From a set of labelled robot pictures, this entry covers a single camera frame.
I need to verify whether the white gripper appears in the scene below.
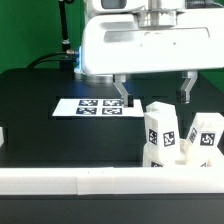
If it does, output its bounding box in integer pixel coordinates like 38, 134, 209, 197
80, 8, 224, 107

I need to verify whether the white round stool seat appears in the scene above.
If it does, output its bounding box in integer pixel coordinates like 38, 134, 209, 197
142, 144, 224, 168

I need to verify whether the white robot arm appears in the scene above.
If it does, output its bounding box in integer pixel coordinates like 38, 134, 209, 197
78, 0, 224, 107

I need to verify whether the white marker sheet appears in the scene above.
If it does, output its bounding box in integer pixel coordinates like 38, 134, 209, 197
53, 99, 143, 117

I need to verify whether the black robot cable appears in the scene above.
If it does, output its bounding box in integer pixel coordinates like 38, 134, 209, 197
25, 0, 81, 70

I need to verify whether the white U-shaped barrier wall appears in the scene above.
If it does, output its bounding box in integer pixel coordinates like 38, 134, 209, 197
0, 126, 224, 196

